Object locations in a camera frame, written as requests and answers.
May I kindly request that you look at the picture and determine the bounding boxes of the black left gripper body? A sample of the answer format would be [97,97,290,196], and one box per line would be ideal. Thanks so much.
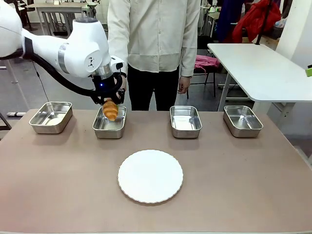
[92,72,122,100]

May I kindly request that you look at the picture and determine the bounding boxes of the golden croissant bread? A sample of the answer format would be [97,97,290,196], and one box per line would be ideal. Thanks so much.
[102,98,119,122]

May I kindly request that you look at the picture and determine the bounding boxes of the person right forearm white sleeve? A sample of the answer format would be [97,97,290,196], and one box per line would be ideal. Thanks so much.
[108,31,129,77]

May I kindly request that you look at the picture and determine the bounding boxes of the person left forearm white sleeve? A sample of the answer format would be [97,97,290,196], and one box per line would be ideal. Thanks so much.
[179,34,198,78]

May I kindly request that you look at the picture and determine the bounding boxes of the rectangular steel container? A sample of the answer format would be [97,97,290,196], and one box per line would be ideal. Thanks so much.
[169,105,203,139]
[223,105,264,138]
[28,101,73,135]
[92,105,128,139]

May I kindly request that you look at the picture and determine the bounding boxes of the person left hand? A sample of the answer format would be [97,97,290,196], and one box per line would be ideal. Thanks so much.
[177,76,191,95]

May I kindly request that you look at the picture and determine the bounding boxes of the person black trousers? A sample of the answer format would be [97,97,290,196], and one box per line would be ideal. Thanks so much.
[127,63,181,112]

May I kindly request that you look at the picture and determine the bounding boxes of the grey storage bin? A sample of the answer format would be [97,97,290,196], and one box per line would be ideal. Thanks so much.
[269,18,287,41]

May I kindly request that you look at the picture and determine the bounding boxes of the white side table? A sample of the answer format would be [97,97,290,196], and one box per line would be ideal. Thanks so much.
[207,43,312,122]

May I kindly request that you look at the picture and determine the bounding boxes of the person white shirt torso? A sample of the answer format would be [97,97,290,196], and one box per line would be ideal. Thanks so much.
[107,0,201,73]

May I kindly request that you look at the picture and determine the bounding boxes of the black pole stand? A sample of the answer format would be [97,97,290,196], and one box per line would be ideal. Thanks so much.
[254,0,273,46]

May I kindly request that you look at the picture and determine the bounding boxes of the red jacket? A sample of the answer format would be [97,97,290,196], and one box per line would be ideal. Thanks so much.
[232,0,282,44]

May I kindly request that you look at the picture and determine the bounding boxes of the white scalloped plate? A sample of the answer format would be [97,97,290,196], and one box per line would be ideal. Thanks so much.
[117,149,184,204]

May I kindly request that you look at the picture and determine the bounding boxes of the grey background desk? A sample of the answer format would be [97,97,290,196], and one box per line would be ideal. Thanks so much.
[25,1,98,36]

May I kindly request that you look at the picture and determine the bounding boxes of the pink cloth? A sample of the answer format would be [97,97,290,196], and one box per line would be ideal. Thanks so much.
[194,55,221,74]

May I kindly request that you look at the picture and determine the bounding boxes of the black chair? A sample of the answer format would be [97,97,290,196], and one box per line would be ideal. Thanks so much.
[187,35,217,98]

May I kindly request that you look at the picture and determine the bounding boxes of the blue garment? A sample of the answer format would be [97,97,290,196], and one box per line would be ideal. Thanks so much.
[215,0,246,43]

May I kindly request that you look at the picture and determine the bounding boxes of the dark background chair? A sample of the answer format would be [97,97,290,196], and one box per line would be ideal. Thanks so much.
[13,0,34,31]

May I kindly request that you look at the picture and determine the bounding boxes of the white background desk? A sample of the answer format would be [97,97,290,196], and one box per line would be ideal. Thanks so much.
[199,4,220,37]

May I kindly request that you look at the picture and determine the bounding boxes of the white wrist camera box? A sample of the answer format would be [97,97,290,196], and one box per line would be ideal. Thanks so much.
[110,55,124,71]

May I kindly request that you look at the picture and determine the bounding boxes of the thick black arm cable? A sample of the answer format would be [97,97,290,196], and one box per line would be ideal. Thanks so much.
[0,47,122,98]

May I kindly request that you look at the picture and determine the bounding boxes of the thin black cable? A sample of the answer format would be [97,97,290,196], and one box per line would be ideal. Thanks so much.
[33,60,50,102]

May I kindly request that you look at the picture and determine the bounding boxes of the black metal frame leg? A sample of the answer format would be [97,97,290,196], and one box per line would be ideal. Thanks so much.
[0,112,12,141]

